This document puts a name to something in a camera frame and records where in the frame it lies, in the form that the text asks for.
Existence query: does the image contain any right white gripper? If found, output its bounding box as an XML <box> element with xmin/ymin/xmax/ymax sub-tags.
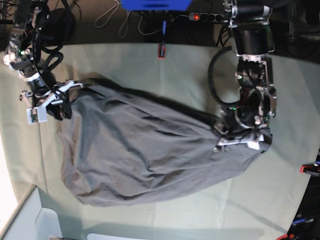
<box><xmin>19</xmin><ymin>79</ymin><xmax>83</xmax><ymax>124</ymax></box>

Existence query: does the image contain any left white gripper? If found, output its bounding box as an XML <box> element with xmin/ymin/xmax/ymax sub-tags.
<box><xmin>213</xmin><ymin>129</ymin><xmax>265</xmax><ymax>152</ymax></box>

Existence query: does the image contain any grey t-shirt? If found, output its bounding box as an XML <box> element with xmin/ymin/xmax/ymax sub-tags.
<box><xmin>57</xmin><ymin>78</ymin><xmax>273</xmax><ymax>207</ymax></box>

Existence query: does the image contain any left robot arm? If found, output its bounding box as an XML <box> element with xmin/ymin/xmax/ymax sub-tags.
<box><xmin>208</xmin><ymin>0</ymin><xmax>277</xmax><ymax>150</ymax></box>

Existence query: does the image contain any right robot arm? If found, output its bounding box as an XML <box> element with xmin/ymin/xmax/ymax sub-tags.
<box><xmin>3</xmin><ymin>0</ymin><xmax>82</xmax><ymax>125</ymax></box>

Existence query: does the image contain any red black clamp right edge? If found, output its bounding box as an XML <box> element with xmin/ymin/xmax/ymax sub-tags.
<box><xmin>300</xmin><ymin>161</ymin><xmax>320</xmax><ymax>177</ymax></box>

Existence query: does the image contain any black round base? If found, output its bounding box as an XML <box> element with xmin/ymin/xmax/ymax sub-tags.
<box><xmin>41</xmin><ymin>8</ymin><xmax>76</xmax><ymax>47</ymax></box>

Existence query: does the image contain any red clamp bottom right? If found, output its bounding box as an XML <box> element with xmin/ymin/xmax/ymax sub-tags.
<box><xmin>276</xmin><ymin>233</ymin><xmax>296</xmax><ymax>240</ymax></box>

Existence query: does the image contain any white storage bin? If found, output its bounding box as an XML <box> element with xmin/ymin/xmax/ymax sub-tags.
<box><xmin>0</xmin><ymin>185</ymin><xmax>63</xmax><ymax>240</ymax></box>

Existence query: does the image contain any red black clamp top centre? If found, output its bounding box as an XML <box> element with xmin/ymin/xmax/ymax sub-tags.
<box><xmin>157</xmin><ymin>20</ymin><xmax>167</xmax><ymax>59</ymax></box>

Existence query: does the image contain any black power strip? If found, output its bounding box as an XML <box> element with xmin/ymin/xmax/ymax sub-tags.
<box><xmin>187</xmin><ymin>12</ymin><xmax>225</xmax><ymax>24</ymax></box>

